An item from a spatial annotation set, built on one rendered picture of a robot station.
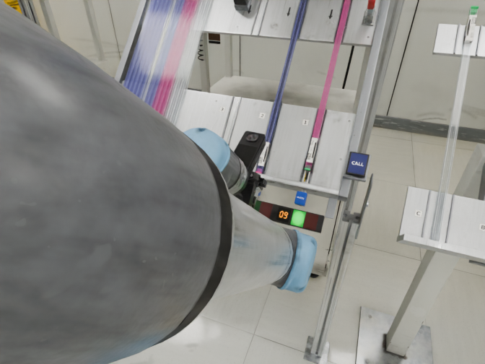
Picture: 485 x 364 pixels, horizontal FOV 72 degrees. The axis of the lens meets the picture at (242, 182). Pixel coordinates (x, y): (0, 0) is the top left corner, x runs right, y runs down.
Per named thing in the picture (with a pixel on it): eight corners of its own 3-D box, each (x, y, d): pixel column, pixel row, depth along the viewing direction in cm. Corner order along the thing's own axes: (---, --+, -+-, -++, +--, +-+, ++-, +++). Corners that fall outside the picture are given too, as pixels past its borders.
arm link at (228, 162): (156, 175, 44) (177, 117, 46) (189, 190, 55) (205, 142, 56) (209, 191, 42) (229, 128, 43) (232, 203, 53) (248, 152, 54)
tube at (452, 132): (468, 10, 71) (470, 6, 70) (475, 11, 71) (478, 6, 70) (429, 242, 63) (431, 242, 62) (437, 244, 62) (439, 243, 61)
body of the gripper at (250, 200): (220, 207, 70) (199, 198, 59) (231, 168, 72) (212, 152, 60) (254, 216, 68) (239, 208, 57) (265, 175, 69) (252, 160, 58)
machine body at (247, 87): (324, 287, 140) (352, 163, 104) (177, 244, 160) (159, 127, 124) (343, 196, 189) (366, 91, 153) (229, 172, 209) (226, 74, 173)
